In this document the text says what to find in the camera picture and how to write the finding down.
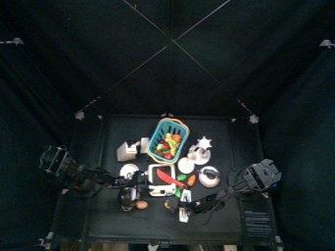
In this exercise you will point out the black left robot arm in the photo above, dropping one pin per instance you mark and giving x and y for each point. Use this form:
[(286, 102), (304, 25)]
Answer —
[(83, 173)]

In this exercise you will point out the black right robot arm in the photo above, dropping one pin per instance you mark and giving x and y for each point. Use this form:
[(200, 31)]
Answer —
[(256, 178)]

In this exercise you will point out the orange toy squash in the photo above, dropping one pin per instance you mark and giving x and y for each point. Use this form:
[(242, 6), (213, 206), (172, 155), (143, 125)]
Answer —
[(167, 205)]

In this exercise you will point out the green toy pepper piece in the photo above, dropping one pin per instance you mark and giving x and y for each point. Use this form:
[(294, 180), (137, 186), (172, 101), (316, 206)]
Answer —
[(177, 192)]

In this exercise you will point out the small white toy plate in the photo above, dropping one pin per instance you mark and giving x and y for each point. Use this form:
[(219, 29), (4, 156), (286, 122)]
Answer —
[(127, 169)]

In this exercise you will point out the orange toy carrot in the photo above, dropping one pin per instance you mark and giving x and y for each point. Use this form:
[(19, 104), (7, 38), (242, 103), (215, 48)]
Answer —
[(191, 180)]

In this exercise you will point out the small green toy leaf vegetable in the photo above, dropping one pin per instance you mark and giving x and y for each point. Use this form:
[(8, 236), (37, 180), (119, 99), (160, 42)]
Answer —
[(181, 177)]

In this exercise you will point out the red toy knife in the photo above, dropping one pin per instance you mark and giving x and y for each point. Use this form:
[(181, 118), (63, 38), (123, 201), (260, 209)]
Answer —
[(167, 178)]

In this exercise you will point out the white round plate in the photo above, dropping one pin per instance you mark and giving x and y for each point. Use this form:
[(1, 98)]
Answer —
[(209, 178)]

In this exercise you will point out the white toy toaster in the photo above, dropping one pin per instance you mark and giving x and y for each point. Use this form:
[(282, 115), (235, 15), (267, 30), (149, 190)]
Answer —
[(125, 152)]

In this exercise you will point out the red toy tomato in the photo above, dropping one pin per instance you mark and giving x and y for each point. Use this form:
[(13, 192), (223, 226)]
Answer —
[(168, 156)]

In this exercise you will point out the white rectangular toy block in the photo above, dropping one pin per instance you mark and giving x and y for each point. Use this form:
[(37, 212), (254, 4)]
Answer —
[(144, 145)]

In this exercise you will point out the green toy vegetable in basket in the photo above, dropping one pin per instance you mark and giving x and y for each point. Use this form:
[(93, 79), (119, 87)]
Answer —
[(160, 147)]

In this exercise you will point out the yellow-green toy vegetable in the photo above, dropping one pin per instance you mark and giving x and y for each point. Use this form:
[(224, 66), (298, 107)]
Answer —
[(173, 149)]

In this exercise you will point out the yellow toy banana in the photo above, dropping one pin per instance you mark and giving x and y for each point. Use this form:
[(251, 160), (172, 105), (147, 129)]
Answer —
[(168, 136)]

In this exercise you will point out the orange toy fruit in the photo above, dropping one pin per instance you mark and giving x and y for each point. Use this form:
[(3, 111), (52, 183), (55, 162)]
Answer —
[(176, 138)]

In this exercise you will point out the white text label sticker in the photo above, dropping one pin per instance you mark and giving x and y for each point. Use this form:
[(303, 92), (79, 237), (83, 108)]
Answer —
[(255, 222)]

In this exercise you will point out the white star-shaped toy piece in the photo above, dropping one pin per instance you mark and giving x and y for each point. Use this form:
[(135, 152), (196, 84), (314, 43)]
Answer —
[(204, 142)]

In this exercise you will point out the grey frame corner clamp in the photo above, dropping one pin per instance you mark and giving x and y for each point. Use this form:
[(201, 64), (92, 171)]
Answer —
[(254, 118), (79, 115), (326, 43), (17, 41)]

